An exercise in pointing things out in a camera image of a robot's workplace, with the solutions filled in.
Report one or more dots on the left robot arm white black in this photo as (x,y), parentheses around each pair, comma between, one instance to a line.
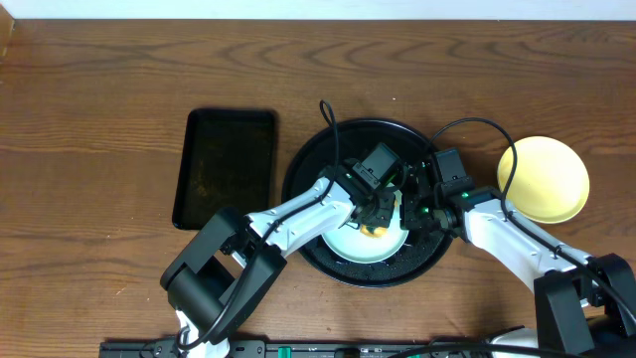
(222,275)

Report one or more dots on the black rectangular tray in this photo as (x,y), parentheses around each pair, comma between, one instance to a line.
(227,161)

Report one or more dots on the yellow sponge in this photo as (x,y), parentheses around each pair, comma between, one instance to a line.
(373,232)

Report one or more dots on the light green plate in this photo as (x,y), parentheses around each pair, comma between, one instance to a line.
(350,244)

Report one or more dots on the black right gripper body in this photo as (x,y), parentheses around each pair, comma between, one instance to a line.
(418,213)

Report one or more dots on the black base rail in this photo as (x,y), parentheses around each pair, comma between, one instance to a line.
(166,348)

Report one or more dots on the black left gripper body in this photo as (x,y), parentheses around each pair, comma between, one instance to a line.
(380,212)

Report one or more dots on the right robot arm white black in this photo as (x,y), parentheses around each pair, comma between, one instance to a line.
(585,305)

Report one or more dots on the yellow plate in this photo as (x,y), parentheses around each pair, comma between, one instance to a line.
(550,181)

